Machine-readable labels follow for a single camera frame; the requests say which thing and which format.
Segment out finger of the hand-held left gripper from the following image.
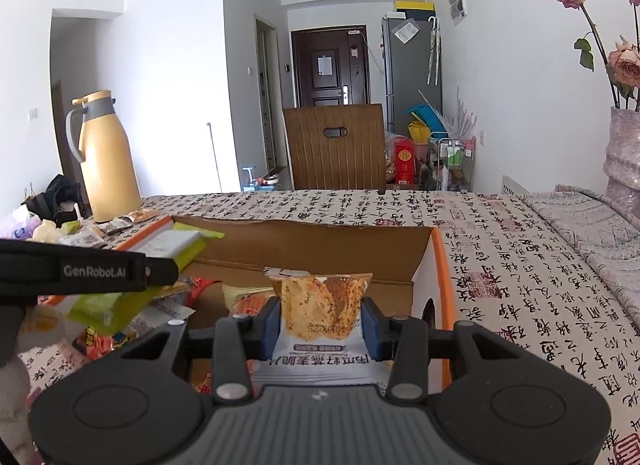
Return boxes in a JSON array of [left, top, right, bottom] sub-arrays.
[[144, 256, 179, 291]]

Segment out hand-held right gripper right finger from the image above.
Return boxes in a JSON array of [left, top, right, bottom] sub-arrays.
[[362, 297, 506, 402]]

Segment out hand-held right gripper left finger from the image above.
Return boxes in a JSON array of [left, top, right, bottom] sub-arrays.
[[125, 297, 283, 404]]

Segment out green striped snack packet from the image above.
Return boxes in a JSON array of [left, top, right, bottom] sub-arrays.
[[67, 222, 226, 337]]

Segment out pile of snack packets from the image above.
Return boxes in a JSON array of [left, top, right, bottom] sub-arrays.
[[75, 275, 281, 396]]

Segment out orange-red cardboard box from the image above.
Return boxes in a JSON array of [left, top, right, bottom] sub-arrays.
[[40, 215, 458, 396]]

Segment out white snack packet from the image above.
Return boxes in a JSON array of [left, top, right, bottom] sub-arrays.
[[97, 218, 133, 237]]

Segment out purple tissue pack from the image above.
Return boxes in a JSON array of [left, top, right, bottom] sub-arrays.
[[0, 218, 42, 242]]

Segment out black bag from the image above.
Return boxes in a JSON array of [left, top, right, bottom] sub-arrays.
[[25, 174, 84, 226]]

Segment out yellow thermos jug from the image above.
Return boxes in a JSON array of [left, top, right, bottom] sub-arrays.
[[66, 90, 143, 223]]

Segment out thin white pole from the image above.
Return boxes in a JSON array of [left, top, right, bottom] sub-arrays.
[[206, 122, 224, 194]]

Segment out red gift box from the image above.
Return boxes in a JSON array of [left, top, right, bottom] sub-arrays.
[[394, 139, 417, 185]]

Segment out wooden chair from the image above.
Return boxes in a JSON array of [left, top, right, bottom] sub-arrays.
[[282, 104, 387, 191]]

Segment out yellow bag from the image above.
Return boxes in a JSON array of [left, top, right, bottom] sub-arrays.
[[407, 120, 432, 144]]

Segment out white interior door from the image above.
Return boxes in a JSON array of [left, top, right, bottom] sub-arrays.
[[255, 15, 279, 182]]

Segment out lavender dried flowers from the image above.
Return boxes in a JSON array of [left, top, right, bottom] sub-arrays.
[[440, 88, 477, 140]]

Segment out grey patterned cloth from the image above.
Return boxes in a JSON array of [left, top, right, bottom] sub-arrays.
[[522, 184, 640, 307]]

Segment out grey refrigerator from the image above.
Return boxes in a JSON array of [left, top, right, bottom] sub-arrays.
[[381, 15, 443, 138]]

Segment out dark entrance door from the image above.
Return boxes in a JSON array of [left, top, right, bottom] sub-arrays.
[[291, 25, 372, 108]]

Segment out white folded umbrella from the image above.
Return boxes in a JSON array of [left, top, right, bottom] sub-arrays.
[[426, 15, 444, 87]]

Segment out pink textured vase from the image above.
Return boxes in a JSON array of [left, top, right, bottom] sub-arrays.
[[605, 106, 640, 220]]

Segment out wire rack cart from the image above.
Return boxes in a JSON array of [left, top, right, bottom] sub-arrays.
[[436, 132, 476, 192]]

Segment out white wall heater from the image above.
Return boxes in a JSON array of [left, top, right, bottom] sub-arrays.
[[501, 174, 532, 194]]

